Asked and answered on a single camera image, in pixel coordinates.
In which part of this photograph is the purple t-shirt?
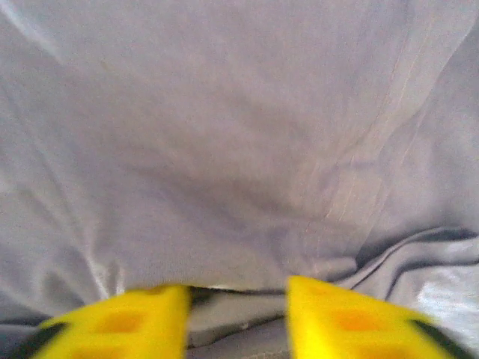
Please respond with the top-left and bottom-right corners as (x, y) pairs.
(0, 0), (479, 359)

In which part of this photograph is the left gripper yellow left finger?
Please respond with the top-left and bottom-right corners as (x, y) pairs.
(10, 284), (192, 359)

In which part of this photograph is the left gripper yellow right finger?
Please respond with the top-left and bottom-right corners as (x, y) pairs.
(286, 275), (469, 359)

